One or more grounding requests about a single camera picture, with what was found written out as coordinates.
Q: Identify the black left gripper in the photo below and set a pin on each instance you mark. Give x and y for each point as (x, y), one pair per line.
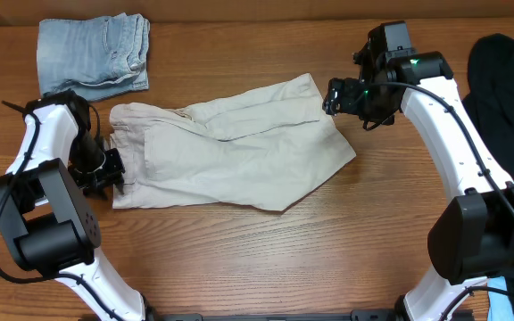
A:
(106, 169)

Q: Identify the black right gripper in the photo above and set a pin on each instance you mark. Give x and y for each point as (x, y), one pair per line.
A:
(337, 100)

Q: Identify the beige khaki shorts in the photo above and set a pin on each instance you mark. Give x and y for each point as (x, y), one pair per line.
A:
(266, 148)

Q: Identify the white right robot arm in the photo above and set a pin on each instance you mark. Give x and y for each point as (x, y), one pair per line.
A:
(473, 239)

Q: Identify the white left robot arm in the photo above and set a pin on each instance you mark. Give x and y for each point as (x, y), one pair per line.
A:
(45, 219)

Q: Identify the folded light blue jeans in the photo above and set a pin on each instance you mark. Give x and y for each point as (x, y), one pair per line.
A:
(97, 59)

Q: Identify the black garment pile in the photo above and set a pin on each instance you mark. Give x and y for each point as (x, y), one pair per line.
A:
(490, 103)

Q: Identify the light blue cloth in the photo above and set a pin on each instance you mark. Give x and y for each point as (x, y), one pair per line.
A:
(500, 306)

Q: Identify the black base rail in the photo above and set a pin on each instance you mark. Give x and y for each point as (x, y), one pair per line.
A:
(359, 315)

